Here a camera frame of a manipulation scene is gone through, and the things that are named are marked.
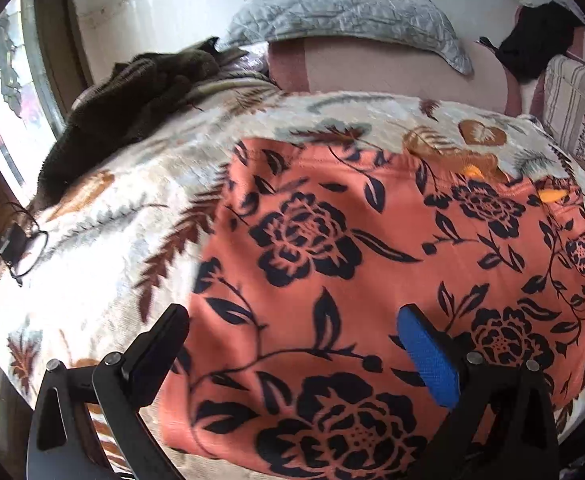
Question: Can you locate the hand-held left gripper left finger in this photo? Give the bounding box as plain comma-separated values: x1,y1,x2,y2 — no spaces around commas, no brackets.
26,304,191,480

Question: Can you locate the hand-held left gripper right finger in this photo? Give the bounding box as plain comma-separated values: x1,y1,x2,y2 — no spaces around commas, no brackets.
397,303,560,480

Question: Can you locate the orange floral print garment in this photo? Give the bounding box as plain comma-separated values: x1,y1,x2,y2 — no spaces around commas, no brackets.
160,135,585,478

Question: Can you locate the cream leaf print blanket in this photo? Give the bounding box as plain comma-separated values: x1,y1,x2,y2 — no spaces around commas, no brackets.
0,87,585,461

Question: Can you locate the dark brown knit cloth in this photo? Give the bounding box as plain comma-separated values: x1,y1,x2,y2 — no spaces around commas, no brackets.
30,36,223,206

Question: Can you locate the striped cloth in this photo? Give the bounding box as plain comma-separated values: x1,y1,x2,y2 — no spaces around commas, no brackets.
72,42,278,111

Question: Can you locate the pink bed sheet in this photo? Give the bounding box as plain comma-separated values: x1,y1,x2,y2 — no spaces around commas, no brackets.
267,30,585,116

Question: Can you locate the striped patterned cushion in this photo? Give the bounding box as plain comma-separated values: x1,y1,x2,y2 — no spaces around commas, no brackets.
542,55,585,176

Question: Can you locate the window with patterned glass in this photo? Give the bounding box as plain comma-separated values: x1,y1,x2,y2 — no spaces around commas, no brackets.
0,0,80,196

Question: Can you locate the black cloth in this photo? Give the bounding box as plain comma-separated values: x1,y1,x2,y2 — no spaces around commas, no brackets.
479,1,585,83

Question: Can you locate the grey quilted pillow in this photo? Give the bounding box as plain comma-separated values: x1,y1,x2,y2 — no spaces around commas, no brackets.
220,0,474,77

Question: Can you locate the black cable with plug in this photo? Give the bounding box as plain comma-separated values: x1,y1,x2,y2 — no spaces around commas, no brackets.
0,202,49,288

